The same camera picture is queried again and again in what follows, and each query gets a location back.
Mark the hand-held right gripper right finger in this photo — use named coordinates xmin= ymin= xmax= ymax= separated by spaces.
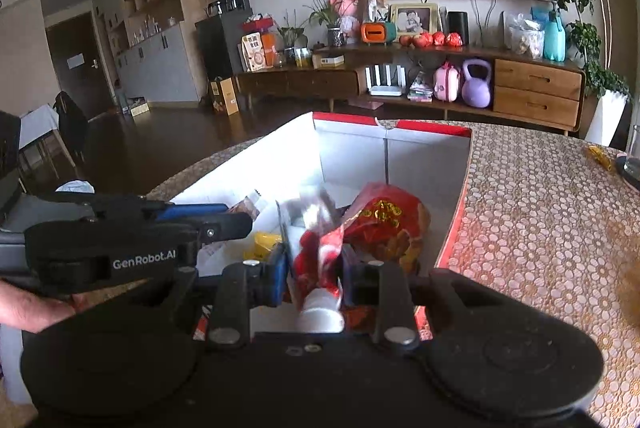
xmin=342 ymin=248 xmax=482 ymax=350

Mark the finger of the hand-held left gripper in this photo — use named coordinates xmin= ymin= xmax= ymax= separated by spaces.
xmin=144 ymin=202 xmax=229 ymax=224
xmin=196 ymin=211 xmax=254 ymax=250

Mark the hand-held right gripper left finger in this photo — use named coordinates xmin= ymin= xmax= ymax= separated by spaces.
xmin=165 ymin=243 xmax=290 ymax=350

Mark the yellow snack packet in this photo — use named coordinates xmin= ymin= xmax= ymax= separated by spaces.
xmin=242 ymin=231 xmax=284 ymax=262

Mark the brown snack packet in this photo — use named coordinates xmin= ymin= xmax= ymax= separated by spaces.
xmin=227 ymin=189 xmax=264 ymax=222

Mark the red white snack packet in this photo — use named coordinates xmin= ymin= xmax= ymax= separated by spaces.
xmin=279 ymin=187 xmax=347 ymax=309

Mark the small white bottle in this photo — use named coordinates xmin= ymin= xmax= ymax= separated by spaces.
xmin=298 ymin=289 xmax=346 ymax=334

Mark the red gold-print snack bag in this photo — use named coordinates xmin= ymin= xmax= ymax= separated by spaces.
xmin=344 ymin=181 xmax=432 ymax=277

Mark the red cardboard box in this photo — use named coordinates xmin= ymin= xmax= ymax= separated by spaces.
xmin=169 ymin=110 xmax=474 ymax=345

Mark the person's left hand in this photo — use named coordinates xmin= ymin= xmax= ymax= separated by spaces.
xmin=0 ymin=282 xmax=77 ymax=330

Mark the chair with black jacket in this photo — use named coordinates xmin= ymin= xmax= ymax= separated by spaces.
xmin=51 ymin=90 xmax=89 ymax=165

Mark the black cabinet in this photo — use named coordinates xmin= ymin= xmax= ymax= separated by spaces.
xmin=194 ymin=9 xmax=254 ymax=82

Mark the standing snack bag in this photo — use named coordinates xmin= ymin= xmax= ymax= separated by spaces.
xmin=241 ymin=31 xmax=266 ymax=72

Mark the dark wooden door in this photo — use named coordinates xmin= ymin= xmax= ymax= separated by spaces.
xmin=44 ymin=10 xmax=117 ymax=122

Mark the yellow flat box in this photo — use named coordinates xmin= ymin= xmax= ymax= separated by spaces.
xmin=312 ymin=52 xmax=346 ymax=69

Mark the small potted plant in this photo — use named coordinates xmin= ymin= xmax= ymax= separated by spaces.
xmin=276 ymin=10 xmax=311 ymax=65

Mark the white router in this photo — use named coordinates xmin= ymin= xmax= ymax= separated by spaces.
xmin=363 ymin=64 xmax=405 ymax=98

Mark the stack of small books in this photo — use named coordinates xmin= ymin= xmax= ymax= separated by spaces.
xmin=407 ymin=72 xmax=434 ymax=102

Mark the pink toy suitcase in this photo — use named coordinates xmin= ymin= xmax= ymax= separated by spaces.
xmin=432 ymin=62 xmax=462 ymax=103

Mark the purple kettlebell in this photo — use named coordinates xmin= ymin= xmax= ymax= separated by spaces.
xmin=460 ymin=59 xmax=495 ymax=109

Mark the leafy potted plant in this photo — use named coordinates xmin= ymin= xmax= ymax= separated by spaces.
xmin=304 ymin=0 xmax=347 ymax=50

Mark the orange radio clock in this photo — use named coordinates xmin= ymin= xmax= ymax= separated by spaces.
xmin=360 ymin=22 xmax=397 ymax=45

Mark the pink plush toy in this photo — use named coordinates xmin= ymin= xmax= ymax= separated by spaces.
xmin=329 ymin=0 xmax=362 ymax=45

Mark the wooden tv cabinet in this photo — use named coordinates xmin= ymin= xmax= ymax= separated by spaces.
xmin=234 ymin=43 xmax=587 ymax=137

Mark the black speaker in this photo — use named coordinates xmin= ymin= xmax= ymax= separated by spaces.
xmin=446 ymin=11 xmax=470 ymax=47

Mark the small yellow toy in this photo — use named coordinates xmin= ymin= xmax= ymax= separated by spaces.
xmin=587 ymin=145 xmax=614 ymax=172

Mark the dark round coaster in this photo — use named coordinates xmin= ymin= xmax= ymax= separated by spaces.
xmin=614 ymin=155 xmax=640 ymax=195

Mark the clear plastic bag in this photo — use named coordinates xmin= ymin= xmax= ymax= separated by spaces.
xmin=509 ymin=15 xmax=546 ymax=60

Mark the white plant pot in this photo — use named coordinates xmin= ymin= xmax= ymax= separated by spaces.
xmin=584 ymin=89 xmax=634 ymax=147

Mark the glass cup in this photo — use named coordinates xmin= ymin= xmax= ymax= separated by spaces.
xmin=623 ymin=124 xmax=640 ymax=182

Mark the teal spray bottle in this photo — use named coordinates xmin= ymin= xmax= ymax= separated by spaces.
xmin=542 ymin=9 xmax=567 ymax=62

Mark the wall shelf cabinet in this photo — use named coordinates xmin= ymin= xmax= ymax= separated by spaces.
xmin=91 ymin=0 xmax=202 ymax=110

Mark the photo frame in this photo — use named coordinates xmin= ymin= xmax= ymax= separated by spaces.
xmin=389 ymin=3 xmax=441 ymax=40

